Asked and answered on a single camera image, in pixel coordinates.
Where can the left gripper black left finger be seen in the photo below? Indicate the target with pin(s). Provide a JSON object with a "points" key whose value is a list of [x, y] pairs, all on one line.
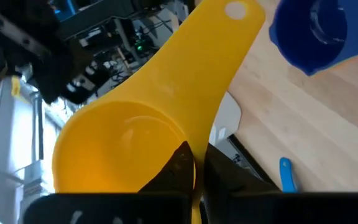
{"points": [[176, 174]]}

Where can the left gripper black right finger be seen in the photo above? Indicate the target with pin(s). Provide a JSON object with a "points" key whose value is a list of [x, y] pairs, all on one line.
{"points": [[228, 183]]}

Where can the small blue measuring cup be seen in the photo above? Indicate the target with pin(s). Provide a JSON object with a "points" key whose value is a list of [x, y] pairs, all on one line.
{"points": [[287, 177]]}

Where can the yellow measuring cup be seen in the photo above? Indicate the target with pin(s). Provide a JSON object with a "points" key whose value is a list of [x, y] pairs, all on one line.
{"points": [[154, 93]]}

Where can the navy blue measuring cup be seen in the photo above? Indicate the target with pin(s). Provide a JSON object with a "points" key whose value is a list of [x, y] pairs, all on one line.
{"points": [[297, 31]]}

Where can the white plastic basket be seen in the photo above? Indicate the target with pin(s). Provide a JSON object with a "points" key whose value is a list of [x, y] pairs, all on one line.
{"points": [[225, 118]]}

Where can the small yellow tag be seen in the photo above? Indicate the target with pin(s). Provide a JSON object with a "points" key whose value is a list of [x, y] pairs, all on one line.
{"points": [[15, 87]]}

